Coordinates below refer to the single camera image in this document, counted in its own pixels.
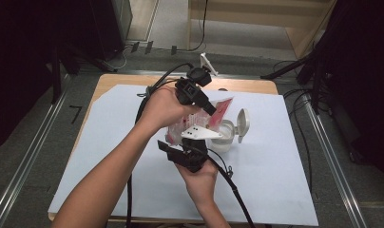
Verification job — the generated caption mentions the person's left hand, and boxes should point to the person's left hand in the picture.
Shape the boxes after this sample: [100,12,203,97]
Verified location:
[139,85,201,131]

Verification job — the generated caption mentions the white sheet on table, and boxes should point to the white sheet on table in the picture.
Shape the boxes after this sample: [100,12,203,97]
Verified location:
[48,84,318,226]

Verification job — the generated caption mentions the left hand-held gripper black cable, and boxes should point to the left hand-held gripper black cable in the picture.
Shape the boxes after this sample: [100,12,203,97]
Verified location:
[125,62,195,228]

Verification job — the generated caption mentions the red and white plastic bag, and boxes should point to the red and white plastic bag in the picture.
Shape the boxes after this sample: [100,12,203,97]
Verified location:
[165,97,235,147]

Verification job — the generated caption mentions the metal floor rail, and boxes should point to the metal floor rail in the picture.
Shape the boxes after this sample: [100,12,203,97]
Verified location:
[0,79,70,228]
[302,94,369,228]

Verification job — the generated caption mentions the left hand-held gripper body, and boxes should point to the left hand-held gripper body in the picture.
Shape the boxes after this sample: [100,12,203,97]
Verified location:
[175,52,219,106]

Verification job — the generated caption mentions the clear jar with white lid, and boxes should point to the clear jar with white lid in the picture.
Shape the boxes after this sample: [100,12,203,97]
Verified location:
[208,108,251,154]

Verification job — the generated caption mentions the black hanging cable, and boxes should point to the black hanging cable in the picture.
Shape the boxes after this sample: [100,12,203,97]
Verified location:
[188,0,210,52]

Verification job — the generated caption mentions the light wooden shelf unit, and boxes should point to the light wooden shelf unit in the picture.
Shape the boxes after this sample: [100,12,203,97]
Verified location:
[186,0,338,61]

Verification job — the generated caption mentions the dark cabinet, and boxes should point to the dark cabinet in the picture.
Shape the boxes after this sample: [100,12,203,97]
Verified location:
[88,0,133,62]

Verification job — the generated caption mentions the white floor cable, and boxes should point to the white floor cable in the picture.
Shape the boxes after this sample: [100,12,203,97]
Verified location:
[103,47,128,71]

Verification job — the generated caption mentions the hand-held gripper black cable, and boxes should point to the hand-held gripper black cable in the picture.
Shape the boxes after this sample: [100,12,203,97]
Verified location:
[125,62,195,228]
[205,147,257,228]

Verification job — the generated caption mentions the black metal stand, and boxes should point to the black metal stand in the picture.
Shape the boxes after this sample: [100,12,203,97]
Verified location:
[260,31,329,113]

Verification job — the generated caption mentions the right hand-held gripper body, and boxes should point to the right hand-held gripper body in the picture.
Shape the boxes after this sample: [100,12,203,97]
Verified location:
[165,125,223,174]

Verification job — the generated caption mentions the person's right hand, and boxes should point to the person's right hand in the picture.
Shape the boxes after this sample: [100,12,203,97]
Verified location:
[175,160,219,207]

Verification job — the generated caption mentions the right hand-held gripper black cable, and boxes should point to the right hand-held gripper black cable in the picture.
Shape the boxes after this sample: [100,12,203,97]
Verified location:
[205,147,257,228]

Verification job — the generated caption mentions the black floor cables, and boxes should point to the black floor cables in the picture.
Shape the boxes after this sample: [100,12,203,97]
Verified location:
[272,60,315,191]

